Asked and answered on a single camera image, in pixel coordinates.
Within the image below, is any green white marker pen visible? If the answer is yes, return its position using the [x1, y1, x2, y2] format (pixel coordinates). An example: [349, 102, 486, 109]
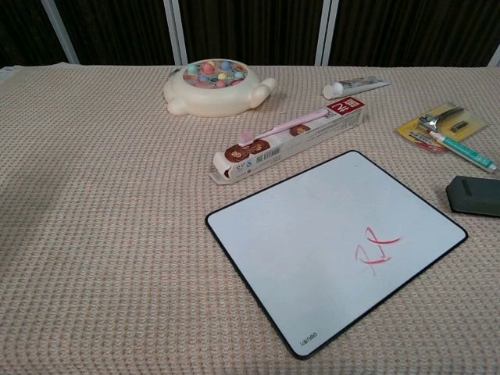
[427, 130, 499, 173]

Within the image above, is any cream fishing toy game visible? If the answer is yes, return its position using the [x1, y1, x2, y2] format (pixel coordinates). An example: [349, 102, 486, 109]
[162, 59, 277, 118]

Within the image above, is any pink toothbrush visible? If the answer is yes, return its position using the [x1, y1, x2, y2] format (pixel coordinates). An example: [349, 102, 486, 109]
[238, 109, 327, 148]

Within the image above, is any long toothbrush carton box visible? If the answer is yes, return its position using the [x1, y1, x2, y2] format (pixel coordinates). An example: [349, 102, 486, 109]
[208, 97, 368, 184]

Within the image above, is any white board with black rim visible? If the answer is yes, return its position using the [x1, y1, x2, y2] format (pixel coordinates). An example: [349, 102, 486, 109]
[205, 149, 469, 360]

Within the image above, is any yellow nail clipper card pack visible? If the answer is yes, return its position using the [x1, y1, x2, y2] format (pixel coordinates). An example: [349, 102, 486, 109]
[395, 102, 489, 154]

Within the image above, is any beige woven tablecloth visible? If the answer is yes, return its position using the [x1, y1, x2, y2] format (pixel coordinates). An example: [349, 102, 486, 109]
[0, 62, 500, 375]

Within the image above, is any small toothpaste tube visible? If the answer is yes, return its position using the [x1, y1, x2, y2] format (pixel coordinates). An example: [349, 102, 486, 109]
[323, 76, 392, 99]

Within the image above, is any dark grey board eraser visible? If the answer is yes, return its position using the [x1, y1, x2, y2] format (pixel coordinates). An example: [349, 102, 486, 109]
[445, 175, 500, 218]

